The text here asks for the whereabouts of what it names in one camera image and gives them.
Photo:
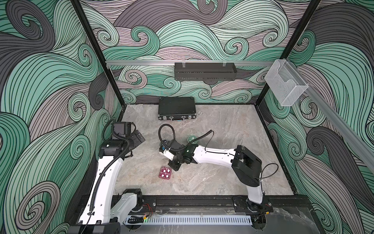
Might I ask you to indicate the clear plastic wall bin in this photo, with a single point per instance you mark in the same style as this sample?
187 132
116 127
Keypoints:
285 82

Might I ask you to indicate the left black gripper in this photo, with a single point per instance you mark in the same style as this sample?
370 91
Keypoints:
136 141

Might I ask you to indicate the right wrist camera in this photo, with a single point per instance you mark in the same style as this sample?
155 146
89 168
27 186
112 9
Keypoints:
165 152

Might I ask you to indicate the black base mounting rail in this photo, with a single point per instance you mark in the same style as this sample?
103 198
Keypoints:
240 204

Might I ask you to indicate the black hard carrying case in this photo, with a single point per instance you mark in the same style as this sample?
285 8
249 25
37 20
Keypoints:
176 108

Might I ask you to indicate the round green pillbox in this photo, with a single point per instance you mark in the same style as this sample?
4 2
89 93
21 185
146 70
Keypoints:
192 139

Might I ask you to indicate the black perforated wall tray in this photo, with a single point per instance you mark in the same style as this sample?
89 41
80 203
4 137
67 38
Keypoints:
205 72

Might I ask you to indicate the white slotted cable duct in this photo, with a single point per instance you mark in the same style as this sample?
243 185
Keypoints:
194 220

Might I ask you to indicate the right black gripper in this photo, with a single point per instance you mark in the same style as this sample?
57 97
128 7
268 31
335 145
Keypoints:
175 167

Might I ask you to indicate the aluminium wall rail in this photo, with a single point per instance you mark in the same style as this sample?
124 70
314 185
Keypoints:
147 62

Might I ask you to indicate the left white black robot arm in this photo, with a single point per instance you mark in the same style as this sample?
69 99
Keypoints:
100 216

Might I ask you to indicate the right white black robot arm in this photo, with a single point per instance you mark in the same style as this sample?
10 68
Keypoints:
245 164

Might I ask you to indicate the dark pink square pillbox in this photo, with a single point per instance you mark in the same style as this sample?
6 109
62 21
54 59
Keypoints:
165 173

